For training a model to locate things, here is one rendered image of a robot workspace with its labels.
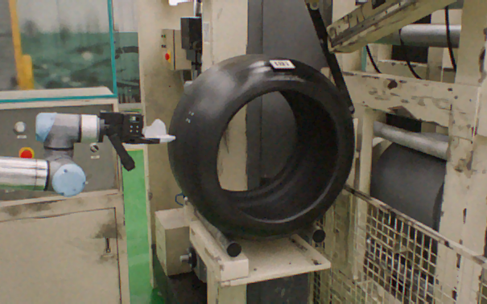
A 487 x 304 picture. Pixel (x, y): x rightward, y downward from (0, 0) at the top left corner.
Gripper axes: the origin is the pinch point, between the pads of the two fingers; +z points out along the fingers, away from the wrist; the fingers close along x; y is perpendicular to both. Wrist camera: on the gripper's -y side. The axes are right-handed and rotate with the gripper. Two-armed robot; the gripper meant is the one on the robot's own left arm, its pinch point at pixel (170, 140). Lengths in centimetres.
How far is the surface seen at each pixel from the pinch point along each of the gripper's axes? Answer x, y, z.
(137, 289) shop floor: 137, -120, 21
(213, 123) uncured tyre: -11.4, 7.4, 8.7
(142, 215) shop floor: 254, -118, 44
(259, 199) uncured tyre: 14.5, -23.0, 36.9
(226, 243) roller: -8.9, -28.4, 17.2
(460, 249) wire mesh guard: -49, -15, 64
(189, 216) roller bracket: 23.1, -32.1, 14.8
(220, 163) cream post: 25.6, -13.2, 25.2
